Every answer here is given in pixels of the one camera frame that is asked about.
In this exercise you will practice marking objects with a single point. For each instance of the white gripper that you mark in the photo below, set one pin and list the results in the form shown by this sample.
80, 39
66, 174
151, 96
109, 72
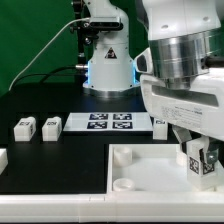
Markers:
199, 109

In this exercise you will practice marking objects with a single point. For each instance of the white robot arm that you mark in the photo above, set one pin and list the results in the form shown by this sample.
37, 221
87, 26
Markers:
181, 73

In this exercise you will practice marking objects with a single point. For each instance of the white square tabletop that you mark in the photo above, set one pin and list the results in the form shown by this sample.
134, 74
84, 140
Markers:
149, 168

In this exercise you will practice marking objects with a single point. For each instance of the white L-shaped obstacle fence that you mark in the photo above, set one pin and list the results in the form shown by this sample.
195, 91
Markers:
119, 206

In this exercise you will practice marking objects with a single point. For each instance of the white fiducial tag plate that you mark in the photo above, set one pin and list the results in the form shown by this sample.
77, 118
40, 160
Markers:
108, 121

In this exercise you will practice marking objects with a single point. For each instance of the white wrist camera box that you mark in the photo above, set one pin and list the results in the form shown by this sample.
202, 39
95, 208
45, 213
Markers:
143, 62

